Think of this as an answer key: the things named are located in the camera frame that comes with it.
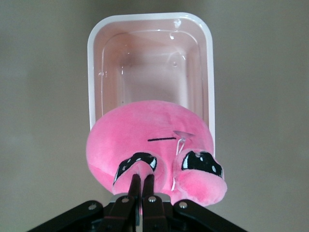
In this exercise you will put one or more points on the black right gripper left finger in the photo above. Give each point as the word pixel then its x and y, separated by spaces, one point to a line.
pixel 120 217

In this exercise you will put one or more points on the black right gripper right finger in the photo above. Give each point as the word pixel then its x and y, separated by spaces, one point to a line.
pixel 157 217

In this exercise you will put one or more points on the pink plush toy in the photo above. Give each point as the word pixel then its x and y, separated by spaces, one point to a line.
pixel 125 125

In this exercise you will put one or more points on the pink plastic storage box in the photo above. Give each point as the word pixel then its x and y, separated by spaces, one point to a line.
pixel 149 72

